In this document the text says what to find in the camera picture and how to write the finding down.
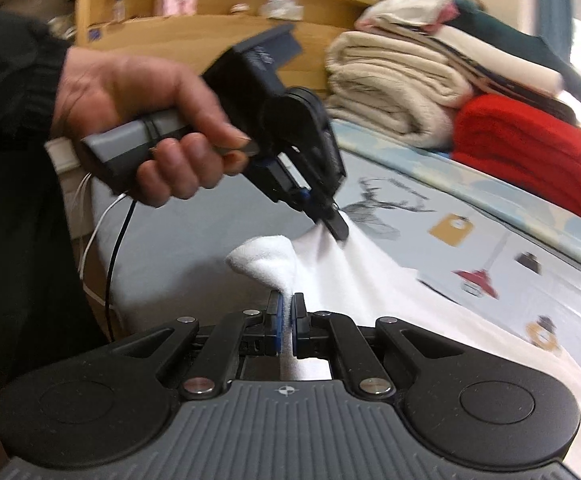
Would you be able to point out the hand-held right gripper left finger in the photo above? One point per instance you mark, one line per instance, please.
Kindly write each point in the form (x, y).
(281, 321)

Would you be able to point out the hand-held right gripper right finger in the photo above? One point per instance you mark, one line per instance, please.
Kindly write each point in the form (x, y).
(298, 327)

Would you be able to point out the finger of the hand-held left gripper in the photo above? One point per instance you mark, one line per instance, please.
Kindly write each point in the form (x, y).
(308, 201)
(338, 225)

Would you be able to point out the white garment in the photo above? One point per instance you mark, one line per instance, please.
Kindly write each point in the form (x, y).
(380, 285)

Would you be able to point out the person's left forearm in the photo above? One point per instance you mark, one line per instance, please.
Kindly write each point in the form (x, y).
(10, 75)

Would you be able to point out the person's left hand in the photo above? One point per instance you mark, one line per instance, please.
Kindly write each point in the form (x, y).
(135, 90)

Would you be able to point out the wooden headboard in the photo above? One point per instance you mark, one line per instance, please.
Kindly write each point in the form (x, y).
(210, 45)

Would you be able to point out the white crumpled item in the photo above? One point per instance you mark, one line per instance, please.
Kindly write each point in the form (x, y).
(281, 8)

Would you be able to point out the printed light blue bed sheet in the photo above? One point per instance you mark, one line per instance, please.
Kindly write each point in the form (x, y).
(475, 255)

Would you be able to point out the beige folded blanket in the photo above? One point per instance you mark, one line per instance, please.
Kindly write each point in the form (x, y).
(395, 90)

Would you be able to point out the small clear bottle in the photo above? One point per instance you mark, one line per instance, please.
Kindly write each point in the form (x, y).
(119, 6)

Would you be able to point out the pink and white folded cloth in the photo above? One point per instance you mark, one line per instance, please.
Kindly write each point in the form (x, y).
(405, 12)

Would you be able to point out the red folded blanket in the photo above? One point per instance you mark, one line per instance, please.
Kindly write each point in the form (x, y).
(525, 155)

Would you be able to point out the dark green folded cloth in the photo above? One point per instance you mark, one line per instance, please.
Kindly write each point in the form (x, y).
(510, 30)

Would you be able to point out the person's dark clothing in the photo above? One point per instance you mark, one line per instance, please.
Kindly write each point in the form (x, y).
(20, 260)

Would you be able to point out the teal curtain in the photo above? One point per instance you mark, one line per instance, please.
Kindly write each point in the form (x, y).
(555, 5)

